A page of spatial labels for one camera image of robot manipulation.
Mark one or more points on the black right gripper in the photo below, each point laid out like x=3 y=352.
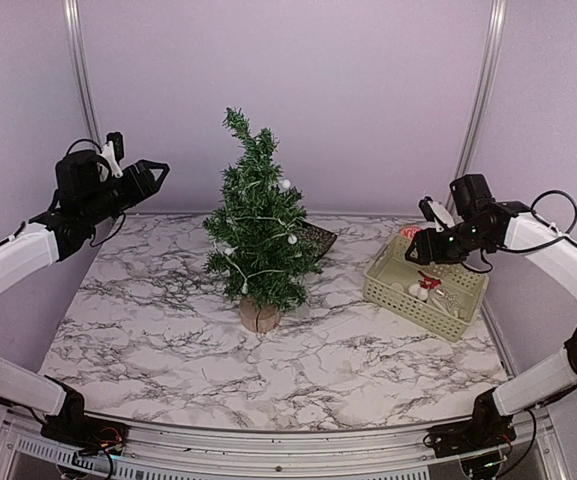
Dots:
x=428 y=249

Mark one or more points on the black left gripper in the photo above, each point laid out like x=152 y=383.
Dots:
x=147 y=187

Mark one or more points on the white ball string lights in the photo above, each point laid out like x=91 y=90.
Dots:
x=254 y=232

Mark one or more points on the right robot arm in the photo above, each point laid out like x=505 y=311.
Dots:
x=489 y=226

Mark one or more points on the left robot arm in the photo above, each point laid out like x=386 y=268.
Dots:
x=92 y=188

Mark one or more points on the black mesh object behind tree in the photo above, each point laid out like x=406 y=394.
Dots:
x=320 y=239

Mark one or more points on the small green christmas tree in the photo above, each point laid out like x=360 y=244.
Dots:
x=257 y=162

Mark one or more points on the round wooden tree base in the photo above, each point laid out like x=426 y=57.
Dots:
x=258 y=319

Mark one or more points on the red white round ornament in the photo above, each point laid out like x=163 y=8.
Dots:
x=409 y=232

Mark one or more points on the red reindeer ornament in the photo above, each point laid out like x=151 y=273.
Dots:
x=428 y=283

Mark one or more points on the green perforated plastic basket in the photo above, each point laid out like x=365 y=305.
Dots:
x=389 y=265

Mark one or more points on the silver star ornament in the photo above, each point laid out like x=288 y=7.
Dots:
x=448 y=299

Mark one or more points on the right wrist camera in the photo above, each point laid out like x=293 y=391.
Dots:
x=437 y=213

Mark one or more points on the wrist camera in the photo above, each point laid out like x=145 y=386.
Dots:
x=437 y=213
x=112 y=153

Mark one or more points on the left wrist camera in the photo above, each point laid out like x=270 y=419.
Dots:
x=112 y=153

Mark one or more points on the left aluminium frame post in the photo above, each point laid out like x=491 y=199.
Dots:
x=77 y=53

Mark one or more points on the aluminium frame post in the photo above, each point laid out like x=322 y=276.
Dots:
x=77 y=53
x=489 y=63

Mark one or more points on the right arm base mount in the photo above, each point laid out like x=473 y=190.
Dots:
x=486 y=428

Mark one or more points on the right aluminium frame post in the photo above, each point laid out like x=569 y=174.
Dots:
x=489 y=63

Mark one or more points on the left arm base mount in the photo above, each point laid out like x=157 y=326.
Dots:
x=71 y=425

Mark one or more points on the front aluminium rail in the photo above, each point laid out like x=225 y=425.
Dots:
x=159 y=451

